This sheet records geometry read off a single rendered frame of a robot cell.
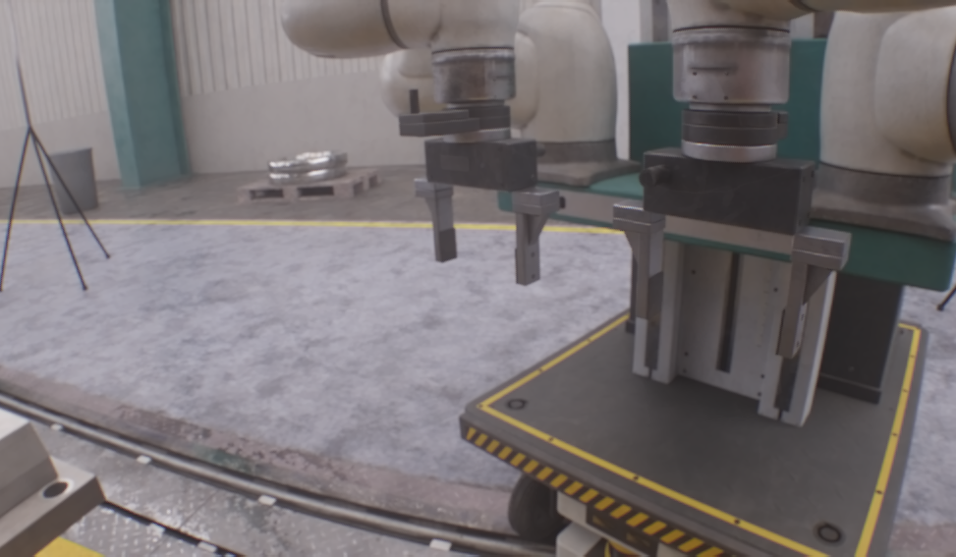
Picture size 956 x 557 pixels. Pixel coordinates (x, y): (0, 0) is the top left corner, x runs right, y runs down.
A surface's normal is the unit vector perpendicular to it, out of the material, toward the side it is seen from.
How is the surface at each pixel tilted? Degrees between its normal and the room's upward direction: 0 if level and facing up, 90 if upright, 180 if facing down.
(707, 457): 0
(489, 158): 90
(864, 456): 0
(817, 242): 90
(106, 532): 0
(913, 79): 87
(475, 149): 90
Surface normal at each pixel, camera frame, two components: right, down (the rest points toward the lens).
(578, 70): 0.11, 0.28
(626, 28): -0.28, 0.32
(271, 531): -0.04, -0.95
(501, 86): 0.73, 0.18
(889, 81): -0.90, 0.15
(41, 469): 0.96, 0.04
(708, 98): -0.69, 0.26
